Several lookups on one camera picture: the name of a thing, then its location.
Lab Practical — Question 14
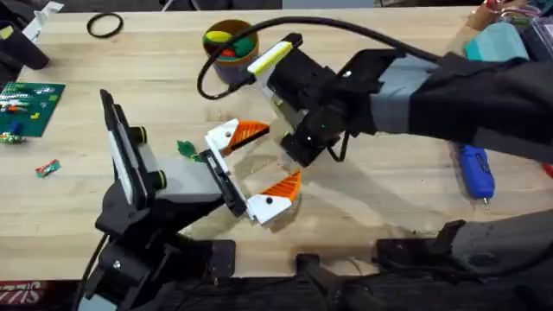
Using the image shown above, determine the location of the heap of cables and boxes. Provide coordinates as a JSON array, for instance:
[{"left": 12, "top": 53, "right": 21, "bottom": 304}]
[{"left": 468, "top": 0, "right": 553, "bottom": 61}]

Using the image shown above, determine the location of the blue electric screwdriver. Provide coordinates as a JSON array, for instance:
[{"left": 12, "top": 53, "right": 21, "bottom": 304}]
[{"left": 452, "top": 143, "right": 497, "bottom": 205}]

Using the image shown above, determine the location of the black rail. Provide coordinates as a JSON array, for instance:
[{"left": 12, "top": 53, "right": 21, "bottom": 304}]
[{"left": 142, "top": 253, "right": 553, "bottom": 311}]

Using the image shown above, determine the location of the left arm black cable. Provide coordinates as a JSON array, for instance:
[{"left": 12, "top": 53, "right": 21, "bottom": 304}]
[{"left": 70, "top": 232, "right": 110, "bottom": 311}]

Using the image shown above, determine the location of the brown tub with toys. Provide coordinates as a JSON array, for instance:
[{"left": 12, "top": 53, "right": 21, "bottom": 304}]
[{"left": 201, "top": 18, "right": 261, "bottom": 86}]

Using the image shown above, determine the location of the small red green block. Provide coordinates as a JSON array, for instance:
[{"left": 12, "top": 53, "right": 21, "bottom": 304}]
[{"left": 35, "top": 158, "right": 62, "bottom": 179}]

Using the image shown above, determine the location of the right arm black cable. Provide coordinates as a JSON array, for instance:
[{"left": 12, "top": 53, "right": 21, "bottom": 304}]
[{"left": 196, "top": 16, "right": 442, "bottom": 102}]

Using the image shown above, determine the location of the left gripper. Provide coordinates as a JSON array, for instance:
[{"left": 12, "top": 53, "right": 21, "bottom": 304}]
[{"left": 128, "top": 118, "right": 302, "bottom": 226}]

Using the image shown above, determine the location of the green board with blocks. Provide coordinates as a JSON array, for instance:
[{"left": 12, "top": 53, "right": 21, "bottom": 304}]
[{"left": 0, "top": 81, "right": 67, "bottom": 139}]

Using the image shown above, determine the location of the left wrist black plate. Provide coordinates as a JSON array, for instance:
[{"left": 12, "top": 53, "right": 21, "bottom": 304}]
[{"left": 99, "top": 88, "right": 149, "bottom": 207}]

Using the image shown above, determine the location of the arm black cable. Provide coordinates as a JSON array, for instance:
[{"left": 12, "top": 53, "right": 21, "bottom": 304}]
[
  {"left": 70, "top": 232, "right": 110, "bottom": 311},
  {"left": 196, "top": 16, "right": 442, "bottom": 102}
]

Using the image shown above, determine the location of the green vegetable toy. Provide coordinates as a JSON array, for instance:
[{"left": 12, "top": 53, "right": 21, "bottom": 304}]
[{"left": 175, "top": 138, "right": 205, "bottom": 164}]

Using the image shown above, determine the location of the black rubber ring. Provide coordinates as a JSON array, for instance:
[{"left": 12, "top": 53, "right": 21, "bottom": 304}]
[{"left": 86, "top": 11, "right": 125, "bottom": 41}]

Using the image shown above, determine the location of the teal cloth pouch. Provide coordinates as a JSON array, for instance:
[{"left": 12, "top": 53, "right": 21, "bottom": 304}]
[{"left": 463, "top": 21, "right": 531, "bottom": 62}]

